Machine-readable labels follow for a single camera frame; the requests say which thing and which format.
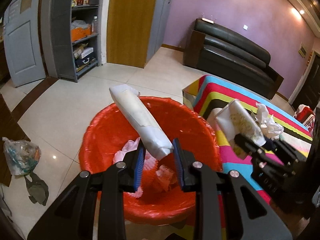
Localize orange foam net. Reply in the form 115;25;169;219
130;152;180;198

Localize long white paper package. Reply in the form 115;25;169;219
109;84;174;160

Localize red lined trash bin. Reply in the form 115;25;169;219
79;96;222;225

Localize crumpled white tissue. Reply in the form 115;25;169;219
255;103;284;140

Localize red white patterned fabric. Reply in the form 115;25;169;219
293;104;315;132

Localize dark rag on floor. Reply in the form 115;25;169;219
24;172;49;206

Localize dark entrance door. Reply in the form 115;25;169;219
292;55;320;110

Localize plastic bag on floor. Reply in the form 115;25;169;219
5;140;41;176

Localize colourful striped tablecloth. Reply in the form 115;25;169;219
182;75;311;203

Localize black leather sofa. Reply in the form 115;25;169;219
183;18;284;99

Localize white wifi router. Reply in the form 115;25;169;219
201;13;216;24

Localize grey wardrobe doors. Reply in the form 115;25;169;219
146;0;172;62

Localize wooden door panel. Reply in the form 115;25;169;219
106;0;156;68

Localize grey panel door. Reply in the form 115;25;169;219
3;0;46;87

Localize grey shelving unit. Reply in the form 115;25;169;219
41;0;101;82

